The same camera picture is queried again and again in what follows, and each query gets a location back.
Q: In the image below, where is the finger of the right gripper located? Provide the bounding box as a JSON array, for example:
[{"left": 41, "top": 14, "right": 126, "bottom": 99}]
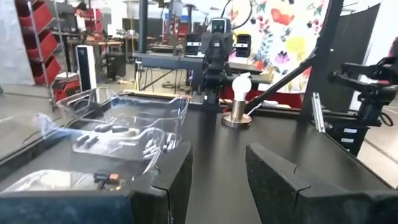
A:
[
  {"left": 217, "top": 39, "right": 234, "bottom": 60},
  {"left": 201, "top": 39, "right": 218, "bottom": 60}
]

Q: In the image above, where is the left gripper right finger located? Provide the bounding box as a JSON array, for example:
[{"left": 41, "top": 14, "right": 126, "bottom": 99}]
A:
[{"left": 244, "top": 142, "right": 398, "bottom": 224}]

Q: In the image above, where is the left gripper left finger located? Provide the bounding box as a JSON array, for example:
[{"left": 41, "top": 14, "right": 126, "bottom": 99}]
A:
[{"left": 0, "top": 141, "right": 193, "bottom": 224}]

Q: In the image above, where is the black copper-top battery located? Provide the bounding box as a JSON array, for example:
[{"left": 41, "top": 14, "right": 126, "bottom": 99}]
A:
[
  {"left": 98, "top": 182, "right": 123, "bottom": 192},
  {"left": 93, "top": 172, "right": 121, "bottom": 184}
]

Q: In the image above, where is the clear plastic bin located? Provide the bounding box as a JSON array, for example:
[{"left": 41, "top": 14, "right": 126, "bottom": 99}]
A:
[{"left": 39, "top": 86, "right": 190, "bottom": 163}]

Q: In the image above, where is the grey side table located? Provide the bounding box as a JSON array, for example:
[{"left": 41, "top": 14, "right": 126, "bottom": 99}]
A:
[{"left": 132, "top": 51, "right": 272, "bottom": 85}]

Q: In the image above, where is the black angled column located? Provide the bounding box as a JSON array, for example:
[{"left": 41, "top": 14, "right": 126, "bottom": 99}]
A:
[{"left": 137, "top": 0, "right": 149, "bottom": 54}]

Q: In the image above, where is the white cylinder on metal base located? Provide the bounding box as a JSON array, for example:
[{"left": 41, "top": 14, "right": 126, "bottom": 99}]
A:
[{"left": 221, "top": 74, "right": 253, "bottom": 129}]

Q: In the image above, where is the wooden table border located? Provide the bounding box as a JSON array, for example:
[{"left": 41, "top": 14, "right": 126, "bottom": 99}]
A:
[{"left": 122, "top": 89, "right": 189, "bottom": 100}]

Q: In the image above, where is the red low panel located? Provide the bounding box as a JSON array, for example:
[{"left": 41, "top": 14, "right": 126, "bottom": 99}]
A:
[{"left": 220, "top": 84, "right": 305, "bottom": 110}]

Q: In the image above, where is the black box with white labels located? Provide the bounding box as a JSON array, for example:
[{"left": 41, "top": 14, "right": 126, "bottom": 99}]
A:
[{"left": 325, "top": 122, "right": 370, "bottom": 157}]

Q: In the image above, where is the white and black column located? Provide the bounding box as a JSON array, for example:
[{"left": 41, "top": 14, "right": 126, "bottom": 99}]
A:
[{"left": 75, "top": 45, "right": 98, "bottom": 92}]

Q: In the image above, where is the black backdrop board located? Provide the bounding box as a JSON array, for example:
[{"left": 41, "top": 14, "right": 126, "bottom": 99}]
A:
[{"left": 300, "top": 2, "right": 382, "bottom": 113}]

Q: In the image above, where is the red bin shelf rack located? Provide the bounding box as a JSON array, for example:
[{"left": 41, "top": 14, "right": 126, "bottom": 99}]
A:
[{"left": 14, "top": 0, "right": 63, "bottom": 88}]

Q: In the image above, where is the white fabric partition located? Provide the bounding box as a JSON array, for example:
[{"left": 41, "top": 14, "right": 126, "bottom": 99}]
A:
[{"left": 0, "top": 0, "right": 35, "bottom": 86}]

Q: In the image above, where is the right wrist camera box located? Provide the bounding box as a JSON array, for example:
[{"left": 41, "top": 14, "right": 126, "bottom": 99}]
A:
[{"left": 210, "top": 17, "right": 231, "bottom": 34}]

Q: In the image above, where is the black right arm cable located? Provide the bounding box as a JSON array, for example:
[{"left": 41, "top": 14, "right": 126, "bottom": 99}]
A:
[{"left": 220, "top": 0, "right": 254, "bottom": 31}]

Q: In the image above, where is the floral wall hanging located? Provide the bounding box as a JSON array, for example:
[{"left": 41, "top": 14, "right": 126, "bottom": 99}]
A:
[{"left": 229, "top": 0, "right": 331, "bottom": 94}]

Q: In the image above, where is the thin white cable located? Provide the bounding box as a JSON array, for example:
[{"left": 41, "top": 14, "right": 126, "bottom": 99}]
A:
[{"left": 248, "top": 101, "right": 264, "bottom": 115}]

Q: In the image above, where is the silver metal bracket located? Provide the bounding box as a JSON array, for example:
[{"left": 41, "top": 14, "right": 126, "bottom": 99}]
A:
[{"left": 311, "top": 91, "right": 326, "bottom": 134}]

